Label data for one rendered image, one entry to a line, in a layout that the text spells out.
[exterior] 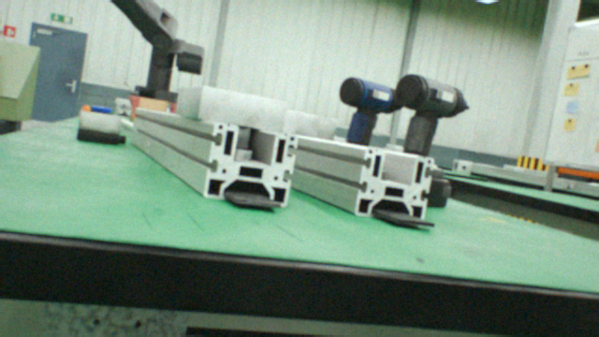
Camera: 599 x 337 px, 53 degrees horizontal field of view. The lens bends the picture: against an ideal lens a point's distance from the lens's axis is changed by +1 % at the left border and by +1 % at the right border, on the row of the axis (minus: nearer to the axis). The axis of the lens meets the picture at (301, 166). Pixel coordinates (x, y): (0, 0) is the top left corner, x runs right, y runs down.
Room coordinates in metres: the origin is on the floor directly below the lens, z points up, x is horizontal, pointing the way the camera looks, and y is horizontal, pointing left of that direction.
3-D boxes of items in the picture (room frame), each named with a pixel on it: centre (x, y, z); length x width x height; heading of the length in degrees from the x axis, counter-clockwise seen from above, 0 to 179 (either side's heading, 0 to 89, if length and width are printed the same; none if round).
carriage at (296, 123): (1.12, 0.03, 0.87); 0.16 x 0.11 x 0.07; 22
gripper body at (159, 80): (1.46, 0.38, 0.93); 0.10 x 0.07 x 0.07; 112
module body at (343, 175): (1.12, 0.03, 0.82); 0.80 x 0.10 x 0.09; 22
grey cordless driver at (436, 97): (1.07, -0.22, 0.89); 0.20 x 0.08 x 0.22; 135
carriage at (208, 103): (0.81, 0.11, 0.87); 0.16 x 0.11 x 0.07; 22
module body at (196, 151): (1.04, 0.21, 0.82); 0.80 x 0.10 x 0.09; 22
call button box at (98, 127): (1.26, 0.42, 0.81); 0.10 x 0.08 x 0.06; 112
